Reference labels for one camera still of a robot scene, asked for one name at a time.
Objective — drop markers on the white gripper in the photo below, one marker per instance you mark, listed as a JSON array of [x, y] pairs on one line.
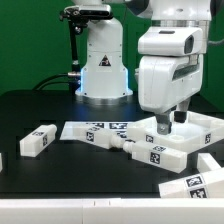
[[170, 72]]

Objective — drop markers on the white square desk top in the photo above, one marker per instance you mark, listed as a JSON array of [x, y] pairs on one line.
[[197, 132]]

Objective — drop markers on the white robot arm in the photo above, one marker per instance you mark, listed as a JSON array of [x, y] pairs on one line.
[[104, 75]]

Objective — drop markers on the white marker base sheet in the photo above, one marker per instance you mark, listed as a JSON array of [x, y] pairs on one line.
[[72, 130]]

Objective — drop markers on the white right fence bar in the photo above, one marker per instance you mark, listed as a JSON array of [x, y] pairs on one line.
[[206, 162]]

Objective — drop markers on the white fence bar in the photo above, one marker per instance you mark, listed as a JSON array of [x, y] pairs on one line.
[[111, 211], [206, 162]]

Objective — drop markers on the white left fence piece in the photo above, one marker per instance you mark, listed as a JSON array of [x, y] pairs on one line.
[[1, 166]]

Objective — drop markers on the white front fence bar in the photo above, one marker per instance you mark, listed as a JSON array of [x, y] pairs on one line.
[[111, 211]]

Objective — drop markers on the black camera on stand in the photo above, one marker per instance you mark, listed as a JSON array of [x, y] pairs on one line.
[[78, 17]]

